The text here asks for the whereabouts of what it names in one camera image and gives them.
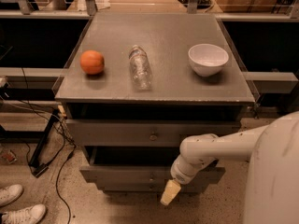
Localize white sneaker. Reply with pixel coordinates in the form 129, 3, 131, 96
0, 204, 47, 224
0, 184, 23, 206

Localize grey drawer cabinet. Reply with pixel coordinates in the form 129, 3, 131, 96
54, 12, 257, 194

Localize white sneaker upper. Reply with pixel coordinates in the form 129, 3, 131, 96
0, 184, 23, 206

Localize grey bottom drawer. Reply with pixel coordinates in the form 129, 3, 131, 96
97, 183, 206, 193

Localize black floor cable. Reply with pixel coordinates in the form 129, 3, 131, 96
18, 67, 78, 224

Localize clear plastic water bottle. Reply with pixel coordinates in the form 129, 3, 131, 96
129, 45, 152, 91

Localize grey top drawer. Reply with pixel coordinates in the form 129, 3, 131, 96
66, 119, 241, 147

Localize white ceramic bowl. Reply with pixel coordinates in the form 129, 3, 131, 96
188, 44, 229, 77

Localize grey drawer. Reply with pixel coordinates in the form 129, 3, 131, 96
79, 146, 226, 185
66, 119, 241, 147
97, 183, 206, 193

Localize white sneaker lower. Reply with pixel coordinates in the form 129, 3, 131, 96
0, 204, 47, 224

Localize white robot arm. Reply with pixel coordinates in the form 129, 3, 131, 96
161, 112, 299, 224

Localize small red floor object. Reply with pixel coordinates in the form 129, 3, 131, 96
1, 150, 17, 164

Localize black metal stand leg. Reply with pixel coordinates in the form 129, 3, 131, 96
28, 109, 59, 178

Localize orange ball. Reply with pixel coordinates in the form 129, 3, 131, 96
80, 50, 105, 75

